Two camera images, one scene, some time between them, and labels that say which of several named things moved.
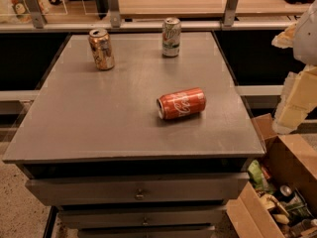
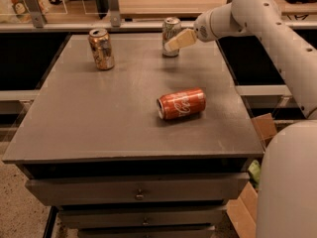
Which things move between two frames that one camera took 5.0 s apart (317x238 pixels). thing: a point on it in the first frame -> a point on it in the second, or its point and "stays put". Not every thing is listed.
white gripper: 306,39 -> 202,28
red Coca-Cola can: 181,103 stays put
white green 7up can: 171,37 stays put
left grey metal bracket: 34,4 stays put
